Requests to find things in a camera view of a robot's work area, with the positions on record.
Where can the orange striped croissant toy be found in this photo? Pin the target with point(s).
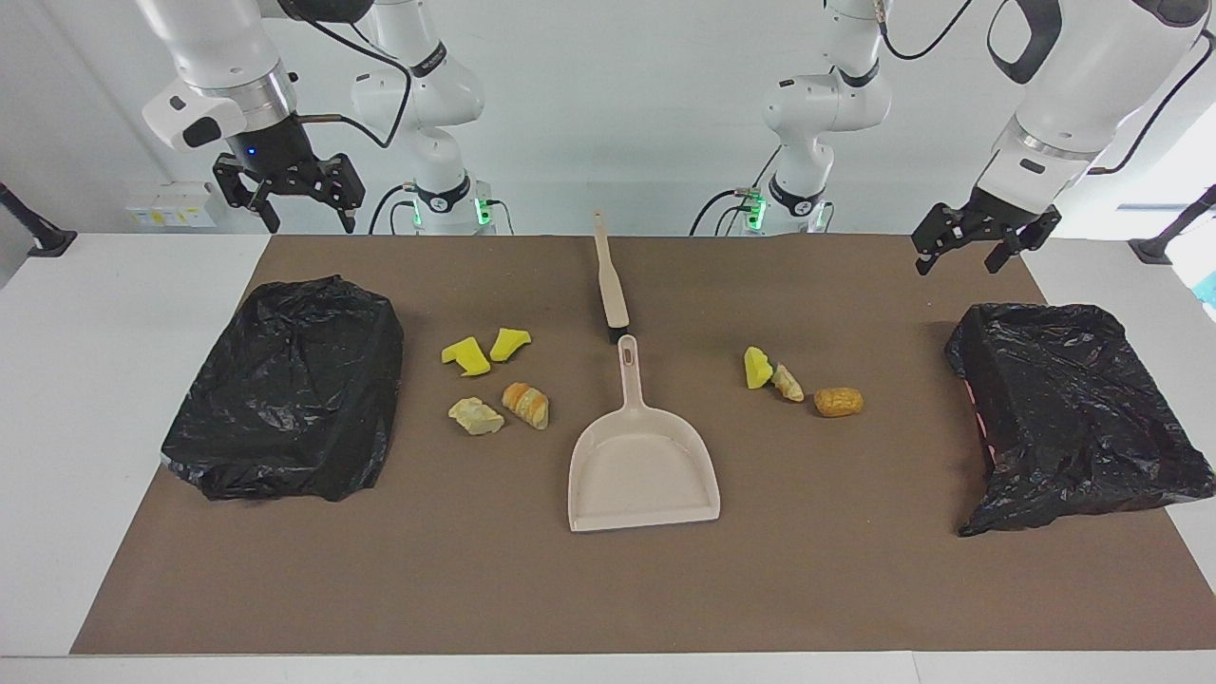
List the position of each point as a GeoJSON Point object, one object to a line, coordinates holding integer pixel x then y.
{"type": "Point", "coordinates": [527, 406]}

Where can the golden brown bread roll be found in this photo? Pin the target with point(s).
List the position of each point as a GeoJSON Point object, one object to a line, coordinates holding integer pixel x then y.
{"type": "Point", "coordinates": [839, 402]}

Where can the black bag lined pink bin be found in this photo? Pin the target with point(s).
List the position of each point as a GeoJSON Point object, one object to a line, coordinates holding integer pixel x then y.
{"type": "Point", "coordinates": [1073, 408]}

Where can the brown table mat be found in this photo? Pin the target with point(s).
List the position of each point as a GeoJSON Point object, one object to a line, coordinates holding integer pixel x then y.
{"type": "Point", "coordinates": [608, 589]}

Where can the large yellow sponge piece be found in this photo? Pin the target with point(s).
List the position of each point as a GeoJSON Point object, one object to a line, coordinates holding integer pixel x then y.
{"type": "Point", "coordinates": [467, 357]}

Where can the black clamp stand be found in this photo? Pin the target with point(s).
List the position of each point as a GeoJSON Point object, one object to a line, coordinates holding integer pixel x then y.
{"type": "Point", "coordinates": [1154, 249]}
{"type": "Point", "coordinates": [47, 239]}

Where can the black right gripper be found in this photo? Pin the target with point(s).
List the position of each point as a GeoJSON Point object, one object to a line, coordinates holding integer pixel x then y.
{"type": "Point", "coordinates": [275, 152]}

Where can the small yellow sponge piece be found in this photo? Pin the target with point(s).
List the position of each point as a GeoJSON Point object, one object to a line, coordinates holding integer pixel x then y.
{"type": "Point", "coordinates": [508, 343]}

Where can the yellow green scrub sponge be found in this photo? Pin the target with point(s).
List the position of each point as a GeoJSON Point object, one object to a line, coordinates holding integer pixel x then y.
{"type": "Point", "coordinates": [756, 369]}

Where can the pale round bun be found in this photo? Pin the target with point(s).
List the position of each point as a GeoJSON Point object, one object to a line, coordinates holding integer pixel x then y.
{"type": "Point", "coordinates": [788, 384]}

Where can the pale bread piece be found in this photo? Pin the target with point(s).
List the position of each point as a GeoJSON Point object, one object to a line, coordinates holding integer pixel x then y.
{"type": "Point", "coordinates": [475, 416]}

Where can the white wall socket box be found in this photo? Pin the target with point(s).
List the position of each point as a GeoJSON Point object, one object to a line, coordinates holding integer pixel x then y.
{"type": "Point", "coordinates": [171, 205]}

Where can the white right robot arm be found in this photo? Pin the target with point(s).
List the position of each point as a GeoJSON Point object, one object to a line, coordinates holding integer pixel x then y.
{"type": "Point", "coordinates": [218, 57]}

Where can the beige plastic dustpan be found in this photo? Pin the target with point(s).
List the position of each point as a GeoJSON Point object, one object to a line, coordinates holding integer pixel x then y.
{"type": "Point", "coordinates": [641, 475]}

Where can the teal plastic object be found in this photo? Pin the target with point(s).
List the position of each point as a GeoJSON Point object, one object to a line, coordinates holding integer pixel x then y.
{"type": "Point", "coordinates": [1208, 290]}

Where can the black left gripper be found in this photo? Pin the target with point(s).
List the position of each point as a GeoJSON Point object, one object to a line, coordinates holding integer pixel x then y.
{"type": "Point", "coordinates": [993, 217]}

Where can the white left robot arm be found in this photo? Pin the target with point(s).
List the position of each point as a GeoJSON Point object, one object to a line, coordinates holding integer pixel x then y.
{"type": "Point", "coordinates": [1092, 76]}

